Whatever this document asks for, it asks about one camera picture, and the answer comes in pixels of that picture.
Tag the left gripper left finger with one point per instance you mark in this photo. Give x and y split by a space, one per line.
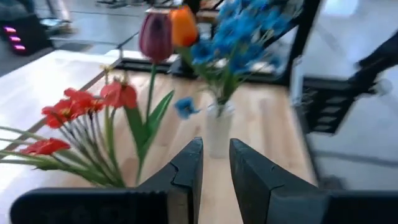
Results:
183 186

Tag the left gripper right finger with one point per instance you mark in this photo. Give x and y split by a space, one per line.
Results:
264 186

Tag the diamond-pattern clear glass vase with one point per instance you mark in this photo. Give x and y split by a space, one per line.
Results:
219 133

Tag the red artificial flower bunch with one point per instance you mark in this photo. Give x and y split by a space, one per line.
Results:
66 109

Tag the purple artificial tulip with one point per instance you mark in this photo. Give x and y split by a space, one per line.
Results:
155 37

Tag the blue artificial flower bunch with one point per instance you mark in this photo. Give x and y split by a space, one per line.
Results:
236 34

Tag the orange artificial tulip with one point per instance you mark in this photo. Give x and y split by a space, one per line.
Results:
183 26

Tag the wooden shelf with black legs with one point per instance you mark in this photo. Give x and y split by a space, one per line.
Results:
46 81

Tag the black box with pink lights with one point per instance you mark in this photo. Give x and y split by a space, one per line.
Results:
31 43

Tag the black slotted bracket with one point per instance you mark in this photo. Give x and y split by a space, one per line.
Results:
326 105

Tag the black table edge rail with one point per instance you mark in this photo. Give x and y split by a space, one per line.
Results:
149 67

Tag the black rig frame post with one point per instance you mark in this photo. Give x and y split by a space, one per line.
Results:
306 31

